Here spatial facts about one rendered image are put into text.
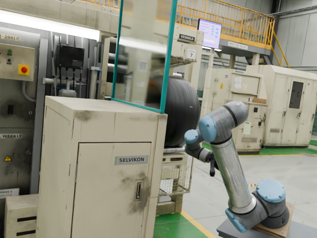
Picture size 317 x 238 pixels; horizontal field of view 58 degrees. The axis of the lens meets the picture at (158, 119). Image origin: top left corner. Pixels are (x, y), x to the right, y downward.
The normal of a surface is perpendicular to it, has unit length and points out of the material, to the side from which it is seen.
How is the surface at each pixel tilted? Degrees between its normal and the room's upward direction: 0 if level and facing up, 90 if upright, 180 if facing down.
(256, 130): 90
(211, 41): 90
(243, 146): 90
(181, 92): 54
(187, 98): 61
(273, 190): 37
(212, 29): 90
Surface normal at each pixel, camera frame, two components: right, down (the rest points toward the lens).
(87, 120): 0.51, 0.16
